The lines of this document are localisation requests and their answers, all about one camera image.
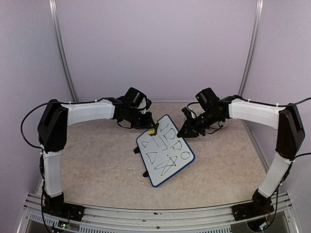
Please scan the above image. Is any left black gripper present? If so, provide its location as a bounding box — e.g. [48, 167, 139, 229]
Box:
[127, 107, 156, 130]

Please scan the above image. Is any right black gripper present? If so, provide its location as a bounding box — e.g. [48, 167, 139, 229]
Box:
[177, 109, 222, 138]

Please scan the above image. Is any yellow whiteboard eraser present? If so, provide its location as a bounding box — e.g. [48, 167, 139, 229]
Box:
[148, 122, 159, 136]

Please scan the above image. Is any blue-framed whiteboard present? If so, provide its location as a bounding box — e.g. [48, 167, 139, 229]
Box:
[135, 114, 195, 187]

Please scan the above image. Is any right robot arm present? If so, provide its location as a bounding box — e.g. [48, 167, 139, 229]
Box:
[177, 88, 305, 216]

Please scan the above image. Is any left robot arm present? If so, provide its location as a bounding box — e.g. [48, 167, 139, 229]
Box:
[37, 96, 158, 216]

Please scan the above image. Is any blue striped plate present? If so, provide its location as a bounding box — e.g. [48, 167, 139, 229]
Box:
[218, 119, 230, 129]

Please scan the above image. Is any back aluminium table rail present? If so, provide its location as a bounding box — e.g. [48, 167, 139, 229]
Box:
[152, 100, 197, 105]

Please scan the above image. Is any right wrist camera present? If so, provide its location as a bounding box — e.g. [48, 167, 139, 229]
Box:
[181, 87, 220, 119]

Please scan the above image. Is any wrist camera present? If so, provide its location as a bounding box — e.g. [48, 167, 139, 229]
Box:
[181, 87, 220, 119]
[122, 87, 152, 111]

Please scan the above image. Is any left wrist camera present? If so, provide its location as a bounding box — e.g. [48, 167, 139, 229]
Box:
[122, 87, 152, 111]

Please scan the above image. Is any right side table rail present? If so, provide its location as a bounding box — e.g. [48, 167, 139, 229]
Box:
[242, 120, 272, 174]

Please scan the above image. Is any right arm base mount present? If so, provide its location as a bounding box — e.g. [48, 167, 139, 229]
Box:
[231, 201, 274, 221]

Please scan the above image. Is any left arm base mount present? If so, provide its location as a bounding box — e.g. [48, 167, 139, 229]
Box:
[43, 202, 85, 222]

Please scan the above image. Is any right aluminium frame post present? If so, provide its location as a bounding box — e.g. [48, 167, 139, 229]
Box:
[238, 0, 264, 96]

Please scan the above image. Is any aluminium frame post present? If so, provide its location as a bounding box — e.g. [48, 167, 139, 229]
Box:
[238, 0, 264, 96]
[49, 0, 78, 101]

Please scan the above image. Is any left aluminium frame post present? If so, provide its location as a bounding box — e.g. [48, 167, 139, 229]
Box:
[49, 0, 78, 101]

